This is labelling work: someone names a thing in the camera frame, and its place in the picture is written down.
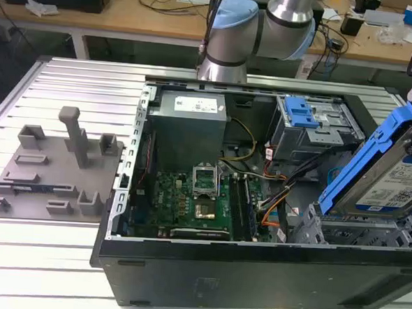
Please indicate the grey metal disk bay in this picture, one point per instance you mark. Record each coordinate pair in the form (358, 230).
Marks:
(306, 230)

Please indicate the flat grey box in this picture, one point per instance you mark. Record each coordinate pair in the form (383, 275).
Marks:
(384, 18)

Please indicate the grey power supply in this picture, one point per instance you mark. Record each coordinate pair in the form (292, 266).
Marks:
(188, 132)

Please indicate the green motherboard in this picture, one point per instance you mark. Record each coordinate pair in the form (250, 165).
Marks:
(175, 201)

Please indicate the CPU socket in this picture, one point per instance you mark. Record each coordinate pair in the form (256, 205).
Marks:
(205, 211)

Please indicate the hard disk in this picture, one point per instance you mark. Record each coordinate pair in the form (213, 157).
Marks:
(376, 168)

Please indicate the wooden desk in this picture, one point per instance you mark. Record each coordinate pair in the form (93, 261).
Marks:
(130, 20)

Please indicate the blue RAM slot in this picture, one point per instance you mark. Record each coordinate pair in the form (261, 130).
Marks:
(252, 206)

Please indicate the black PC case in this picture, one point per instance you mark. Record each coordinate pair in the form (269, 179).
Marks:
(240, 279)

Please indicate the black graphics card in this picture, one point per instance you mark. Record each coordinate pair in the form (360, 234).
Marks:
(201, 234)

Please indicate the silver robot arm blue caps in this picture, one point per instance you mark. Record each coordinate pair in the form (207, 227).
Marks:
(230, 40)

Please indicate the black RAM slot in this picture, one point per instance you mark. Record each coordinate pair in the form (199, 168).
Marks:
(235, 205)
(243, 209)

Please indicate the white crumpled plastic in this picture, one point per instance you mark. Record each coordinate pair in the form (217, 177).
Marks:
(40, 7)

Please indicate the grey parts rack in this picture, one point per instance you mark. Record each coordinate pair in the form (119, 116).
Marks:
(58, 173)

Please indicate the small black box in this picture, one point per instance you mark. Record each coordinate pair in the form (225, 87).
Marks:
(351, 25)

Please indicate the metal locking lever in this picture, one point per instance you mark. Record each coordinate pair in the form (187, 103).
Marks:
(219, 180)

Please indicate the clear plastic bag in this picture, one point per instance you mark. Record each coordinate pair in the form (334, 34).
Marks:
(395, 34)

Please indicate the blue plastic cage latch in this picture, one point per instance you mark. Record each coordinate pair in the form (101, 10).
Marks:
(301, 113)

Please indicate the grey metal drive cage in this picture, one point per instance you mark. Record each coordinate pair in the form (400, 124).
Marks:
(297, 142)

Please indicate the RAM stick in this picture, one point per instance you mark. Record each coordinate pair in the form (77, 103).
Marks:
(32, 188)

